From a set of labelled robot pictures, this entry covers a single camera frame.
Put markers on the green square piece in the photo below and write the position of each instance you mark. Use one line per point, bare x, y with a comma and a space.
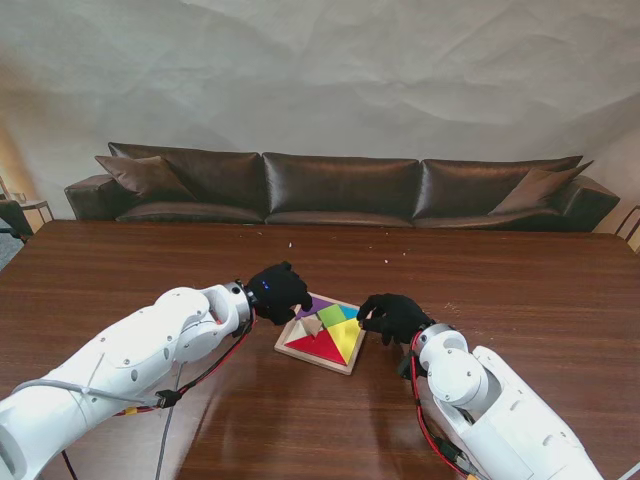
331, 316

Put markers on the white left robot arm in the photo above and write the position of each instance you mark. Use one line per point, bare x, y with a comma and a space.
115, 365

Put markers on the small blue triangle piece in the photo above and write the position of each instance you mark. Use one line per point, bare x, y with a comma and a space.
351, 311

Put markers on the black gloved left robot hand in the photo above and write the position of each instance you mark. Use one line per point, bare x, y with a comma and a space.
277, 295

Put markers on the square wooden tangram tray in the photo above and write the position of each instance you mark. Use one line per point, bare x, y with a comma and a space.
295, 345

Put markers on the side table with metal legs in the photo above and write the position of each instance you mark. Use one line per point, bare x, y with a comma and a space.
30, 210

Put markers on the white zip tie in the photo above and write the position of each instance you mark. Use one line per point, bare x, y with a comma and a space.
95, 375
632, 471

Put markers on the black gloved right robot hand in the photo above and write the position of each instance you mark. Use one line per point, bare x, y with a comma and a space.
400, 317

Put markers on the brown leather sofa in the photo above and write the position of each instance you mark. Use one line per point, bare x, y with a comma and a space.
340, 190

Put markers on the large red triangle piece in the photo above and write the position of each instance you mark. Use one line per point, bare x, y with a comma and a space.
315, 348

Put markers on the dark metal chair frame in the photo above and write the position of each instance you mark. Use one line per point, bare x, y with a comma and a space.
627, 227

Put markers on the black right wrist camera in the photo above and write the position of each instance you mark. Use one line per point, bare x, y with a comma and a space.
405, 365

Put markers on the purple triangle piece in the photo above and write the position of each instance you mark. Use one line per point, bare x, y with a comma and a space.
320, 306

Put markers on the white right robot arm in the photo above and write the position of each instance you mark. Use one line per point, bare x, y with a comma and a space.
495, 410

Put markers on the brown sofa cushion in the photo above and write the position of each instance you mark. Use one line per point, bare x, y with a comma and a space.
145, 177
537, 192

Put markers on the small beige triangle piece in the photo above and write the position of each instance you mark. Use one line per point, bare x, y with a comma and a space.
312, 327

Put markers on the large yellow triangle piece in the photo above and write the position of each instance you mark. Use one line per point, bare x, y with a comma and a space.
347, 336

